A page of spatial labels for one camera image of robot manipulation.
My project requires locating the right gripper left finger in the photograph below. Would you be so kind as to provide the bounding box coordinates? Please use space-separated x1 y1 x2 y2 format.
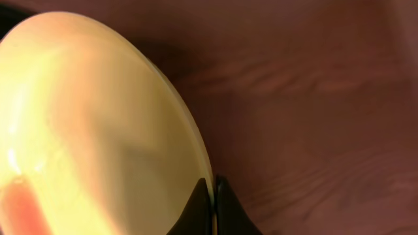
167 178 212 235

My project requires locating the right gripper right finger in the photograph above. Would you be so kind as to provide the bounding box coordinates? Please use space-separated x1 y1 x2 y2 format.
215 175 262 235

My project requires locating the yellow plate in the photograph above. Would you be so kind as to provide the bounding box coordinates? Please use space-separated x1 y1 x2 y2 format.
1 12 213 234

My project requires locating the round black serving tray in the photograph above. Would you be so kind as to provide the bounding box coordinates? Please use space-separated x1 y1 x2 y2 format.
0 3 36 39

